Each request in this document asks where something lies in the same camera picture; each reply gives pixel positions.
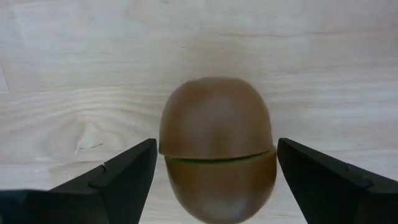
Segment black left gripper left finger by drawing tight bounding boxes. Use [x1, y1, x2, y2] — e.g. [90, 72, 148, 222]
[46, 138, 158, 224]

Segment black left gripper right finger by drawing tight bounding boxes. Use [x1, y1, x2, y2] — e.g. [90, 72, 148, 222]
[277, 138, 398, 224]

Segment brown toy kiwi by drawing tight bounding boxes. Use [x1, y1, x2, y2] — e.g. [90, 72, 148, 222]
[158, 76, 278, 224]

